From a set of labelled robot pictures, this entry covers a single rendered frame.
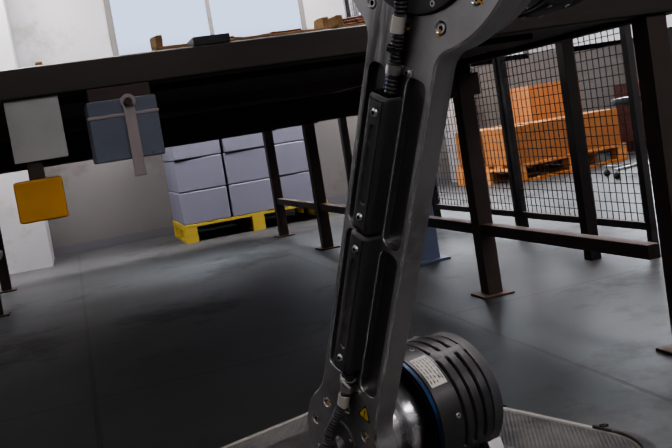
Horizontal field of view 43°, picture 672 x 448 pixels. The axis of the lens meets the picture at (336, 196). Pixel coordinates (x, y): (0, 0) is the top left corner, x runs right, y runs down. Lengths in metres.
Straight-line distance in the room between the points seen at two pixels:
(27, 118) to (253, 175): 5.00
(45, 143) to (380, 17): 1.02
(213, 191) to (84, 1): 2.04
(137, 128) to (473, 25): 1.06
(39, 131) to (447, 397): 1.01
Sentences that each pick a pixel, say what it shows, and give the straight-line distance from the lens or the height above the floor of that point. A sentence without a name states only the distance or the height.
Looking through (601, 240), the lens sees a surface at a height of 0.27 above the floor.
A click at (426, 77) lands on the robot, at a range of 0.82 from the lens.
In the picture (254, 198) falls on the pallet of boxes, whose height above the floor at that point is 0.25.
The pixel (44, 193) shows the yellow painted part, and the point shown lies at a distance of 1.73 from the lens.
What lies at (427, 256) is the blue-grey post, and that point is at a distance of 4.09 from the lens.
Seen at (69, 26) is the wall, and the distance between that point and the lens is 7.56.
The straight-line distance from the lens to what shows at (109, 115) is 1.73.
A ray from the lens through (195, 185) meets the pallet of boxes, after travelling 6.61.
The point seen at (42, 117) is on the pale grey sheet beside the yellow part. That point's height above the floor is 0.82.
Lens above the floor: 0.71
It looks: 5 degrees down
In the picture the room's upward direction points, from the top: 9 degrees counter-clockwise
